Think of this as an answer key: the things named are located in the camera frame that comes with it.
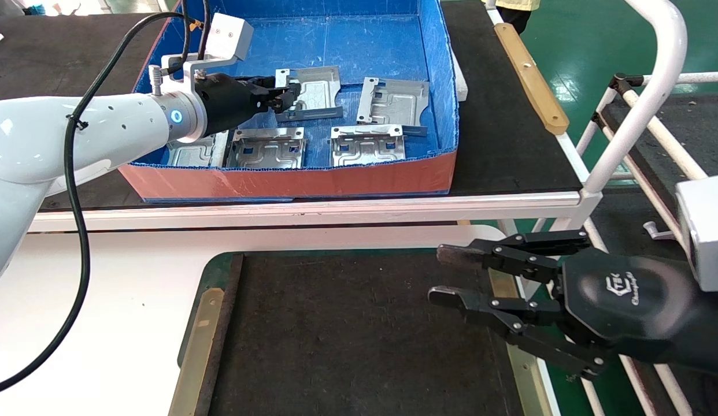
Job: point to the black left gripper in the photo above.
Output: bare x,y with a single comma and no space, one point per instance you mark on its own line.
226,104

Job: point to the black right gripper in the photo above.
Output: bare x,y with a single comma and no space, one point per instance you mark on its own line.
630,300

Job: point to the silver stamped metal bracket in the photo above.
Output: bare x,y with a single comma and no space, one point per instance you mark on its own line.
266,151
367,149
318,86
191,155
396,101

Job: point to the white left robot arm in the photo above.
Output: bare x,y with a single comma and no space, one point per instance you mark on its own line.
76,133

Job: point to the blue corrugated plastic box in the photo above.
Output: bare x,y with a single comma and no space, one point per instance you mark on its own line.
359,46

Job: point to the brass edge strip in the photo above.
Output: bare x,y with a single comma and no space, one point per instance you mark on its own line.
200,346
526,381

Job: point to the large black table mat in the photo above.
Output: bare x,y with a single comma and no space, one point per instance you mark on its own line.
509,150

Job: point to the black lower table mat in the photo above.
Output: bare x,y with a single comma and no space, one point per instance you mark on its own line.
359,335

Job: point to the white foam block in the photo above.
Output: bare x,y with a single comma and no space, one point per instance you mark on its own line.
460,81

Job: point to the tan wooden edge strip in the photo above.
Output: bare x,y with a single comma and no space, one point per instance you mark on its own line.
532,81

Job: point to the thin white tube rack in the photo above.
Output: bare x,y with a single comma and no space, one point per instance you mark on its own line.
659,124

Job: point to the dark brown edge strip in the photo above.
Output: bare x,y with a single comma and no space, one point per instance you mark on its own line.
223,323

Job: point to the person in yellow top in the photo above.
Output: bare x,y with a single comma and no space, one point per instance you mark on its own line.
516,20

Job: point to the small teal item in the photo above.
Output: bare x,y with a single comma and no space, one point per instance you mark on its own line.
34,9

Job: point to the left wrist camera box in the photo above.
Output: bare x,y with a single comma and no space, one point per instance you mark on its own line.
229,37

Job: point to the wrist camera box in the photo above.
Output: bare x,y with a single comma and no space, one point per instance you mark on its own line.
229,37
706,231

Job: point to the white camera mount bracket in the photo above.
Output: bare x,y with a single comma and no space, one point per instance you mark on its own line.
191,66

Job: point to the white upper table frame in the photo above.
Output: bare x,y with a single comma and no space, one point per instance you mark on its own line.
336,207

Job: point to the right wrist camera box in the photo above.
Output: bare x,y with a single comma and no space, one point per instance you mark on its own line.
706,231

